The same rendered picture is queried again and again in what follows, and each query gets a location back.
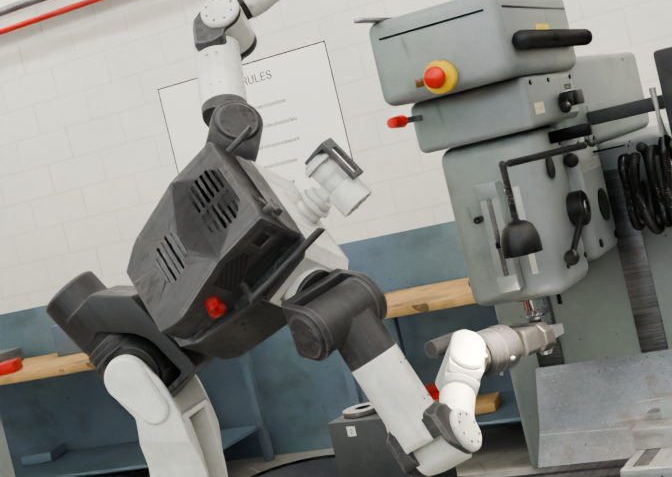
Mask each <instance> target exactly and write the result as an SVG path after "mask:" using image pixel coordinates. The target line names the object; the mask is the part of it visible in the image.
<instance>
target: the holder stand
mask: <svg viewBox="0 0 672 477"><path fill-rule="evenodd" d="M328 429H329V433H330V437H331V441H332V445H333V449H334V454H335V458H336V462H337V466H338V470H339V474H340V477H411V476H410V475H408V474H406V473H404V471H403V470H402V468H401V467H400V465H399V463H398V462H397V460H396V459H395V457H394V456H393V454H392V453H391V451H390V449H389V448H388V446H387V445H386V441H387V437H388V432H389V430H388V428H387V427H386V425H385V424H384V422H383V421H382V419H381V418H380V416H379V414H378V413H377V411H376V410H375V408H374V407H373V405H372V404H371V402H367V403H362V404H358V405H355V406H352V407H349V408H347V409H345V410H344V411H343V415H342V416H341V417H339V418H337V419H335V420H333V421H331V422H330V423H328ZM432 477H458V476H457V472H456V468H455V467H453V468H451V469H449V470H447V471H445V472H442V473H439V474H436V475H434V476H432Z"/></svg>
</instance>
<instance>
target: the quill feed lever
mask: <svg viewBox="0 0 672 477"><path fill-rule="evenodd" d="M566 207H567V212H568V216H569V219H570V221H571V223H572V224H573V225H575V226H576V228H575V232H574V237H573V241H572V245H571V249H570V250H568V251H567V252H566V253H565V254H564V261H565V263H566V264H568V265H570V266H574V265H576V264H577V263H578V262H579V260H580V255H579V253H578V252H577V248H578V243H579V239H580V235H581V230H582V226H584V225H588V224H589V222H590V221H591V207H590V203H589V200H588V197H587V195H586V193H585V192H583V191H582V190H578V191H573V192H569V193H568V195H567V198H566Z"/></svg>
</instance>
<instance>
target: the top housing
mask: <svg viewBox="0 0 672 477"><path fill-rule="evenodd" d="M528 29H570V28H569V24H568V20H567V15H566V11H565V6H564V3H563V0H452V1H449V2H445V3H442V4H438V5H435V6H432V7H428V8H425V9H421V10H418V11H414V12H411V13H408V14H404V15H401V16H397V17H394V18H391V19H387V20H384V21H380V22H377V23H375V24H373V25H372V26H371V28H370V30H369V38H370V43H371V47H372V51H373V55H374V59H375V64H376V68H377V72H378V76H379V81H380V85H381V89H382V93H383V97H384V100H385V102H386V103H387V104H389V105H391V106H401V105H407V104H414V103H418V102H422V101H426V100H430V99H434V98H438V97H442V96H446V95H449V94H453V93H457V92H461V91H465V90H469V89H473V88H477V87H481V86H485V85H488V84H492V83H496V82H500V81H504V80H508V79H512V78H516V77H521V76H529V75H537V74H545V73H552V72H556V71H564V70H570V69H572V68H573V67H574V66H575V64H576V55H575V50H574V46H568V47H550V48H534V49H529V50H527V49H518V48H516V47H515V46H514V44H513V42H512V37H513V35H514V33H515V32H516V31H518V30H528ZM438 60H445V61H448V62H450V63H451V64H452V65H453V66H454V67H455V69H456V71H457V76H458V78H457V83H456V85H455V87H454V88H453V89H452V90H451V91H449V92H447V93H443V94H435V93H433V92H431V91H429V90H428V89H427V87H426V86H423V87H419V88H417V87H416V83H415V79H419V78H423V74H424V71H425V69H426V67H427V66H428V65H429V64H430V63H431V62H433V61H438Z"/></svg>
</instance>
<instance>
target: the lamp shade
mask: <svg viewBox="0 0 672 477"><path fill-rule="evenodd" d="M500 246H501V250H502V254H503V258H504V259H508V258H515V257H520V256H525V255H529V254H533V253H536V252H539V251H542V250H543V248H542V243H541V239H540V235H539V233H538V231H537V230H536V228H535V226H534V225H533V223H531V222H528V221H526V220H520V219H519V220H515V221H510V223H507V224H506V225H505V227H504V228H503V229H502V230H501V238H500Z"/></svg>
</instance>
